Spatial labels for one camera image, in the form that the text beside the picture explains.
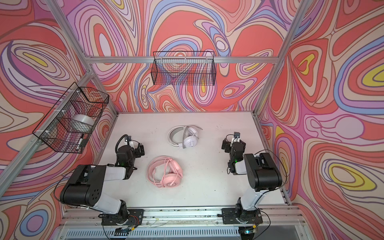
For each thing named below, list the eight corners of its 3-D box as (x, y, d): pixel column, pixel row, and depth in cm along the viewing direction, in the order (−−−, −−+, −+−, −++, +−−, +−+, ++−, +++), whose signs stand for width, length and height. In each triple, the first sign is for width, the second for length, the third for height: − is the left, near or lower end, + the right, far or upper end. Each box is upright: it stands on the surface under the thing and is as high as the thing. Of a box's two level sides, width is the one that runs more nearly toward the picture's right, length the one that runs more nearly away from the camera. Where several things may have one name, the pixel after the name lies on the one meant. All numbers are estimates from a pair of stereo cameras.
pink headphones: (144, 184, 86) (139, 177, 77) (153, 162, 95) (149, 153, 87) (178, 191, 83) (176, 185, 75) (184, 167, 92) (183, 159, 84)
